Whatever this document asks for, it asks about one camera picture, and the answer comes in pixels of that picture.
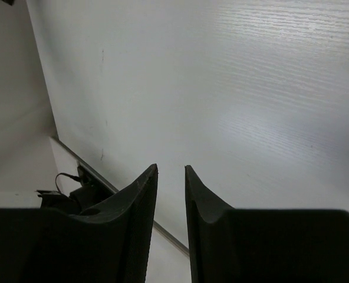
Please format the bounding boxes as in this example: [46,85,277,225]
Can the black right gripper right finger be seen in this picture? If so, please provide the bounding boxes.
[185,166,349,282]

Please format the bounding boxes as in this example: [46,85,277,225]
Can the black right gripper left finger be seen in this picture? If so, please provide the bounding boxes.
[0,164,158,282]

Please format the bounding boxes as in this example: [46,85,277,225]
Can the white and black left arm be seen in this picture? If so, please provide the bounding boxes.
[37,168,115,216]

